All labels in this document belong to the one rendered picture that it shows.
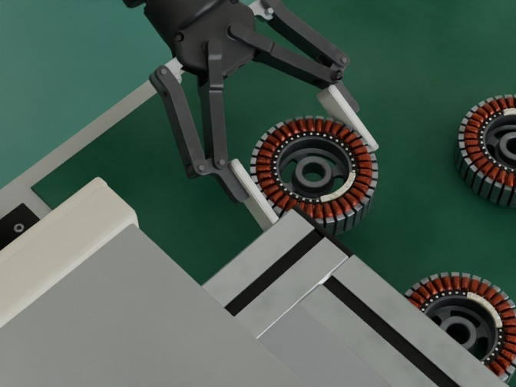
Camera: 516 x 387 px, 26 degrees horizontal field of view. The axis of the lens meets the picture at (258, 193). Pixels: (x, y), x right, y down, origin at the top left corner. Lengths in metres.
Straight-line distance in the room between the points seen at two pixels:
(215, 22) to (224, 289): 0.42
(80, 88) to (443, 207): 1.15
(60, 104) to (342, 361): 1.55
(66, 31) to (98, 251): 1.82
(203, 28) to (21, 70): 1.20
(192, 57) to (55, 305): 0.60
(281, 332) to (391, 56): 0.62
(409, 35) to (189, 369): 0.86
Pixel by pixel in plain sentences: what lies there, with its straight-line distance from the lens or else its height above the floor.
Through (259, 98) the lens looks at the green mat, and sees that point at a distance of 1.12.
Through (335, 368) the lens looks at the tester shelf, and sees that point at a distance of 0.58.
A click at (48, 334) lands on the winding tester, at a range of 0.37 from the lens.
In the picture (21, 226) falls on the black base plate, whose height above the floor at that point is 0.77.
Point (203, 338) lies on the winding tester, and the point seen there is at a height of 1.32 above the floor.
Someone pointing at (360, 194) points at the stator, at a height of 0.84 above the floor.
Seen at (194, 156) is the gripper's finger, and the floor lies 0.87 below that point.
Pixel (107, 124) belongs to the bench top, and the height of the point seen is 0.75.
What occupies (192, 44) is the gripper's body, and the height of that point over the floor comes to 0.91.
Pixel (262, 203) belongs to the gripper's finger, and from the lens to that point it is 0.95.
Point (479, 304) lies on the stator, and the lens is 0.99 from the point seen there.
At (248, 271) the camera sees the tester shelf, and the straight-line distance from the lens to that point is 0.60.
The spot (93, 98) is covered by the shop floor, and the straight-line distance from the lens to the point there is 2.09.
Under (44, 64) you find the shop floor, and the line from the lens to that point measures 2.15.
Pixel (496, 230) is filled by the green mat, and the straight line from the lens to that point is 1.06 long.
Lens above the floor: 1.65
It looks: 58 degrees down
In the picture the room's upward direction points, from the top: straight up
